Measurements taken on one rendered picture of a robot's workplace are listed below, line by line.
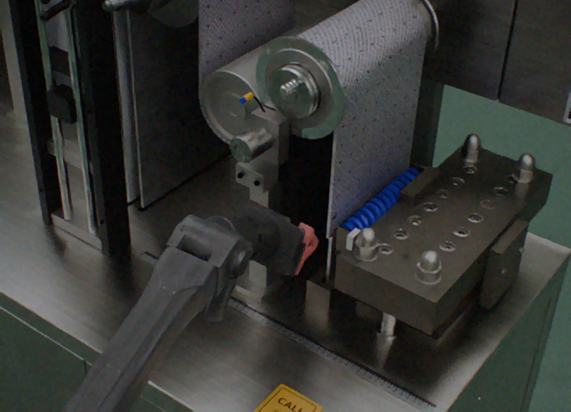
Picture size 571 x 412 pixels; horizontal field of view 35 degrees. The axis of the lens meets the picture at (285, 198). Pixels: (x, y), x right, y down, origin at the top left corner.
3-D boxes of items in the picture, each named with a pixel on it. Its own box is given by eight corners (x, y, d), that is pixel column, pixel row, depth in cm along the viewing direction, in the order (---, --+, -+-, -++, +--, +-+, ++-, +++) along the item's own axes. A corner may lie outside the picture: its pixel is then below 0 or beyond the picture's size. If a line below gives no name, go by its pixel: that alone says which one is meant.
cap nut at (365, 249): (347, 255, 128) (350, 229, 126) (361, 242, 131) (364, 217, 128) (370, 265, 127) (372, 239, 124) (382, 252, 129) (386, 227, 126)
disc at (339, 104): (254, 119, 130) (256, 24, 121) (257, 117, 130) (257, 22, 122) (340, 154, 123) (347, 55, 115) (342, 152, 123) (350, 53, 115)
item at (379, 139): (325, 237, 133) (334, 130, 122) (405, 169, 149) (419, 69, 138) (329, 239, 133) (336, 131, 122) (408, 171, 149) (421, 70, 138)
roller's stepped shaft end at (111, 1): (97, 14, 124) (94, -9, 122) (127, 1, 128) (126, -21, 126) (114, 20, 122) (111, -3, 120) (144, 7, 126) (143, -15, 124)
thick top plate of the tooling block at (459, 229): (333, 288, 132) (336, 255, 128) (460, 170, 158) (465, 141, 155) (430, 335, 124) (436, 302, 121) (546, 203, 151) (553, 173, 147)
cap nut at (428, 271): (409, 278, 125) (413, 252, 122) (422, 265, 127) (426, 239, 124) (432, 289, 123) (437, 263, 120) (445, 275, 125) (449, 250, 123)
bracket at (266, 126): (234, 292, 141) (233, 122, 123) (258, 271, 145) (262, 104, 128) (259, 305, 139) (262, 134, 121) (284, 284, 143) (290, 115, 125)
